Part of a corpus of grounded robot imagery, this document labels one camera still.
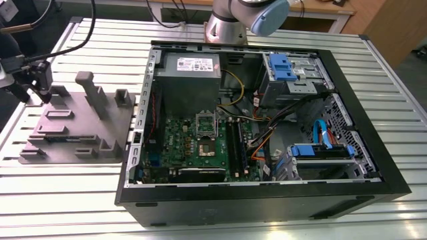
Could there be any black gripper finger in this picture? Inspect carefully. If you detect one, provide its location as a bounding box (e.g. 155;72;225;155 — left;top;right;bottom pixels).
10;83;32;104
30;61;55;105

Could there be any grey parts rack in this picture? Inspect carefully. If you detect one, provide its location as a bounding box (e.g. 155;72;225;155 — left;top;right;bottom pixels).
17;71;139;165

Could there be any RAM stick on rack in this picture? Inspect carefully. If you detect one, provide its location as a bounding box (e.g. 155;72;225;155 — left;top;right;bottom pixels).
44;136;83;144

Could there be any grey power supply unit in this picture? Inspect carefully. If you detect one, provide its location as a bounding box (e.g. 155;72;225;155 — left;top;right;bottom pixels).
153;52;223;113

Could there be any green motherboard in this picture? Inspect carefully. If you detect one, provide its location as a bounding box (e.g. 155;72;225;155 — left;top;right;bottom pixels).
141;109;264;183

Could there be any black graphics card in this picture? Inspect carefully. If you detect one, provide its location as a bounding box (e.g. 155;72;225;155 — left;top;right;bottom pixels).
168;165;227;184

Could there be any black RAM slot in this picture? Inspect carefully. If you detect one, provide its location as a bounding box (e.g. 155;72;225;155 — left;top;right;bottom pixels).
225;118;240;176

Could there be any installed RAM stick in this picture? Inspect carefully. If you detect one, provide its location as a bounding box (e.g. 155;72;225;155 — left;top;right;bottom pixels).
235;119;249;168

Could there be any blue drive latch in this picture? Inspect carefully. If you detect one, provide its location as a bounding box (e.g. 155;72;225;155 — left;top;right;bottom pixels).
268;53;299;82

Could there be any black PC case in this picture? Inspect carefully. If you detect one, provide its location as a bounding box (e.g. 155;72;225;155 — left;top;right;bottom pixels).
113;39;413;228

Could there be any metal drive cage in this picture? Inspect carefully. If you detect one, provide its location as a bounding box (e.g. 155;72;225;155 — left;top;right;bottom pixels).
259;52;336;108

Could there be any hard disk in blue carrier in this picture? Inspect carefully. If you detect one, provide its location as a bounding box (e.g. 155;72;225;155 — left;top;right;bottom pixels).
287;142;356;161

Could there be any metal disk bay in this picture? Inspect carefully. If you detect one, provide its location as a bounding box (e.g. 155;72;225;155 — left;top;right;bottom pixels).
271;149;380;181

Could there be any brown wooden cabinet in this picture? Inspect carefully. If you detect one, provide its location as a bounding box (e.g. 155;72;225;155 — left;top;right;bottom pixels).
361;0;427;69

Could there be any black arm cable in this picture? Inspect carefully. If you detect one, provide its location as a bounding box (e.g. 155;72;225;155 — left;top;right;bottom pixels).
18;0;99;65

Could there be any yellow wire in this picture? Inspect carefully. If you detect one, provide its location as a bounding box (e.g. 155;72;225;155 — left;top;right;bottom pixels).
215;69;245;108

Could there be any orange wire bundle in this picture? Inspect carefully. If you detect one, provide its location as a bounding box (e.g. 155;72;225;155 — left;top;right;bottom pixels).
249;138;272;161

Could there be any black cable bundle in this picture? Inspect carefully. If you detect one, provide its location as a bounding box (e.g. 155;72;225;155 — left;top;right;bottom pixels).
248;92;335;148

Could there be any blue disk wire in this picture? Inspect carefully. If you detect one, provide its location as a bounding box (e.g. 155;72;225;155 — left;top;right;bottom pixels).
312;119;335;149

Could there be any wooden desk white frame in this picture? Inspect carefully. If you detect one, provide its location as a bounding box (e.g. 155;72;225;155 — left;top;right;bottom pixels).
279;0;357;35

